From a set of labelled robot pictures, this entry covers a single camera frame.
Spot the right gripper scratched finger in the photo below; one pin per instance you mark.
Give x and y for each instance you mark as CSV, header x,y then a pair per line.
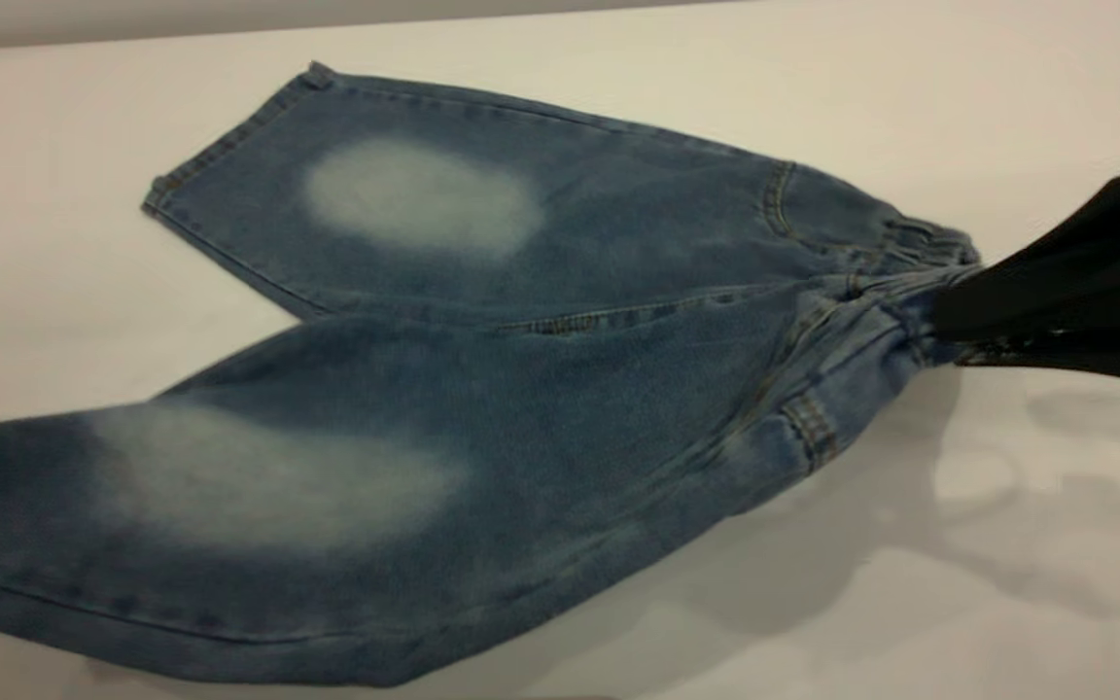
x,y
1104,355

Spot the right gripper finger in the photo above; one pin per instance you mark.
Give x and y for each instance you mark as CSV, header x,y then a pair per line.
x,y
1056,282

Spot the blue denim shorts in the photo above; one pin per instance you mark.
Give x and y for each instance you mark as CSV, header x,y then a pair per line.
x,y
521,408

